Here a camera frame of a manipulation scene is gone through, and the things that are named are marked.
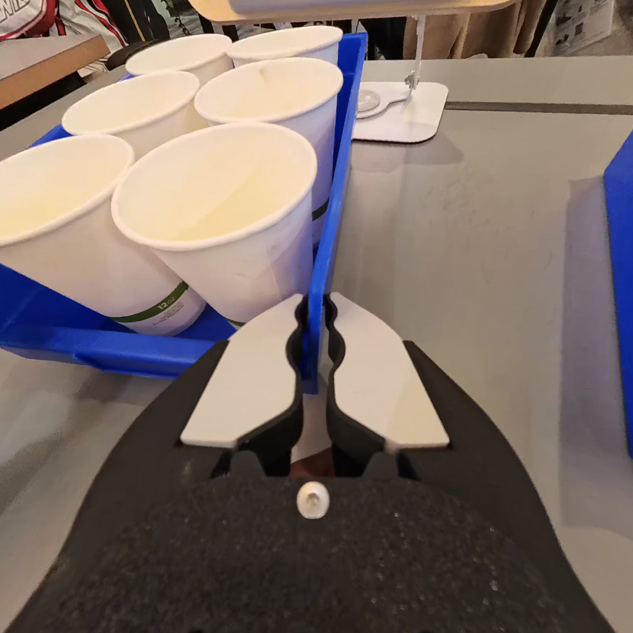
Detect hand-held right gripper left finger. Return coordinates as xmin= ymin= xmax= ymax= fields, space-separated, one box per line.
xmin=179 ymin=293 xmax=306 ymax=477

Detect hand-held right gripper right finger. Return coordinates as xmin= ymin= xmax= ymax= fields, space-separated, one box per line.
xmin=326 ymin=291 xmax=451 ymax=479

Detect blue plastic bin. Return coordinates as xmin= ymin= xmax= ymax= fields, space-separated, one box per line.
xmin=0 ymin=32 xmax=368 ymax=395
xmin=603 ymin=130 xmax=633 ymax=458

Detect cluster of white cups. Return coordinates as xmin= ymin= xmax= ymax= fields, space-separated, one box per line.
xmin=0 ymin=26 xmax=344 ymax=337

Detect instruction sheet on tablet stand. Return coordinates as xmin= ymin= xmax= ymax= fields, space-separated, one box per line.
xmin=188 ymin=0 xmax=515 ymax=145

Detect beige hanging coat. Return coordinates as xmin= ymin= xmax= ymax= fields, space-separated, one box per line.
xmin=403 ymin=0 xmax=547 ymax=60

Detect grey side table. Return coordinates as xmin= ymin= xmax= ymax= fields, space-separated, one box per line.
xmin=0 ymin=34 xmax=110 ymax=109

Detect white red printed garment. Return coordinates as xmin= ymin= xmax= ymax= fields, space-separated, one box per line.
xmin=0 ymin=0 xmax=129 ymax=50

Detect white printed poster panel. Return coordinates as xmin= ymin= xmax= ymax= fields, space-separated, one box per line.
xmin=551 ymin=0 xmax=626 ymax=57

